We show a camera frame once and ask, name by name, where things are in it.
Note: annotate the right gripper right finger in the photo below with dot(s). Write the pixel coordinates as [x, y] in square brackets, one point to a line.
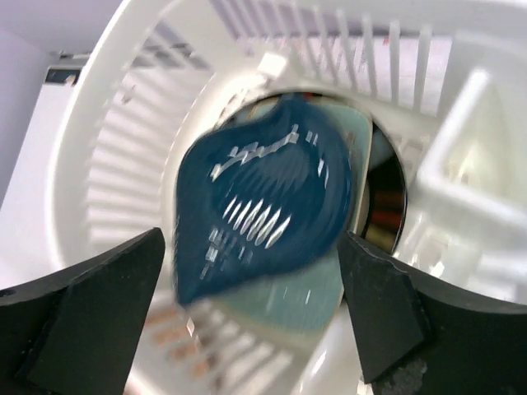
[417, 334]

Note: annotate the round black-rimmed plate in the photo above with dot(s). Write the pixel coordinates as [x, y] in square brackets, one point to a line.
[385, 196]

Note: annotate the dark blue leaf-shaped plate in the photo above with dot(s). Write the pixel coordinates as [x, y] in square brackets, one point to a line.
[260, 199]

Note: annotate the light teal rectangular divided plate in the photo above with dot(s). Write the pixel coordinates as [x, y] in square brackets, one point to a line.
[305, 302]

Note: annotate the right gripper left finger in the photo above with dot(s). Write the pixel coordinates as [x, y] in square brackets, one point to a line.
[76, 331]

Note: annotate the white plastic dish bin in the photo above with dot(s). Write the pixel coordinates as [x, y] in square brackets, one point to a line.
[446, 80]

